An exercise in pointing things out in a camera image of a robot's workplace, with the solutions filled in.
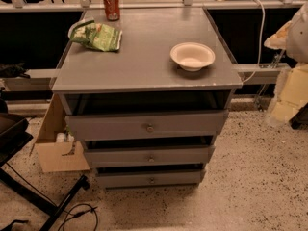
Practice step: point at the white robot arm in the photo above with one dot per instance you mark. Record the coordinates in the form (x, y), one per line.
(291, 89)

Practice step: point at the grey bottom drawer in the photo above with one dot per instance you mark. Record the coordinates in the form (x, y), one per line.
(127, 180)

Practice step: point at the grey drawer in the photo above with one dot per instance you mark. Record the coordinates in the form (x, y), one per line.
(127, 180)
(146, 126)
(149, 156)

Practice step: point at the metal rail beam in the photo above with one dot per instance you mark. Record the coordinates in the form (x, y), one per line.
(259, 74)

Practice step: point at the white bottle in box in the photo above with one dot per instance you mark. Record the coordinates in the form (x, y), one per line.
(61, 137)

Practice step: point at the grey top drawer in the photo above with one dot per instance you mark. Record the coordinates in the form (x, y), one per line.
(146, 126)

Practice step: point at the grey drawer cabinet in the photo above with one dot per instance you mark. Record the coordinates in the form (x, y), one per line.
(142, 78)

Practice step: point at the white paper bowl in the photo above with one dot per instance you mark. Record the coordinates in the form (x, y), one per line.
(192, 56)

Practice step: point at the green chip bag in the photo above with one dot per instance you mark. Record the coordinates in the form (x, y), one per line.
(95, 36)

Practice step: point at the cardboard box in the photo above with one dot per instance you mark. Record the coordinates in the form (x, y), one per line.
(58, 156)

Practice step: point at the orange soda can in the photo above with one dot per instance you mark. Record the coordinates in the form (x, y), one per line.
(112, 11)

